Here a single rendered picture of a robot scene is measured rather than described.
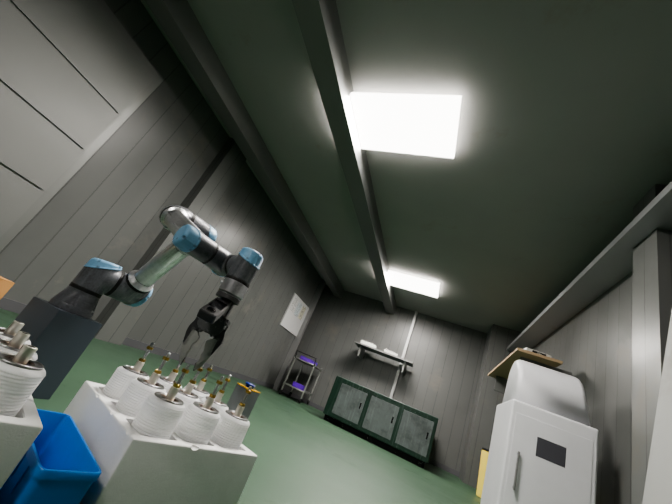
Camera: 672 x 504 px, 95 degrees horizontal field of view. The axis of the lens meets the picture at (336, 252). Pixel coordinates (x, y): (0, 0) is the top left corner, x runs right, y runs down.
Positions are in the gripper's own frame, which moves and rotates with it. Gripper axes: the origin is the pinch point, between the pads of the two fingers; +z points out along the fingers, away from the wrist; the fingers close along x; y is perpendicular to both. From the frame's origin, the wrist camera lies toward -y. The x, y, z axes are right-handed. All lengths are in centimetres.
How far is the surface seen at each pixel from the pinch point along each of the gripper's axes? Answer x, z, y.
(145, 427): 0.6, 15.4, -4.1
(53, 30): 225, -154, 110
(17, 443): 13.9, 19.3, -22.9
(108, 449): 4.9, 21.3, -5.4
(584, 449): -253, -42, 115
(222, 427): -15.1, 12.7, 12.4
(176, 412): -3.7, 10.7, -2.4
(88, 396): 21.2, 18.3, 12.5
